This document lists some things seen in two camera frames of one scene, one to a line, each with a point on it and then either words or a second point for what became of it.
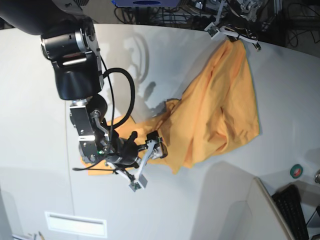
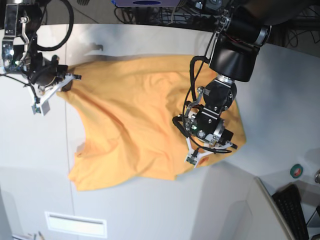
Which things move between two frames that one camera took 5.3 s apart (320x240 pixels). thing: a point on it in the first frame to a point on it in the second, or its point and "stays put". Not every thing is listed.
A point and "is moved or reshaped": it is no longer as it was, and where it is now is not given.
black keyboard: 289,200 stays put
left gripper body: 125,152 to 47,73
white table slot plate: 77,224 stays put
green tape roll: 296,171 stays put
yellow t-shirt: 219,106 is moved or reshaped
